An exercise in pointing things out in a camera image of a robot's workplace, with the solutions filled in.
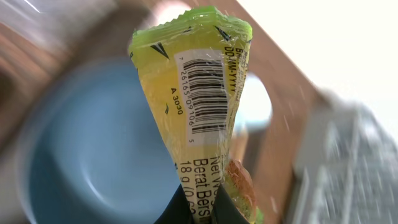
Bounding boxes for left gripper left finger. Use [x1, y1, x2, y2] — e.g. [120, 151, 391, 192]
[154, 185, 194, 224]

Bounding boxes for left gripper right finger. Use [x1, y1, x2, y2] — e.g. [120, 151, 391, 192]
[211, 185, 249, 224]

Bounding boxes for dark blue plate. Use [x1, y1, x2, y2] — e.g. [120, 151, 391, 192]
[17, 58, 180, 223]

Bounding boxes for green snack wrapper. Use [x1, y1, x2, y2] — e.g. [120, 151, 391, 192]
[129, 6, 252, 223]

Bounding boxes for light blue cup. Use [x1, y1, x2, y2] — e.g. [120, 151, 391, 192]
[233, 72, 272, 134]

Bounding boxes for grey dishwasher rack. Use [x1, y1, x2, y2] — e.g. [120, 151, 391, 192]
[283, 91, 397, 224]

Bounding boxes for clear plastic bin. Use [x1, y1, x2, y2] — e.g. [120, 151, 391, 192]
[1, 0, 118, 52]

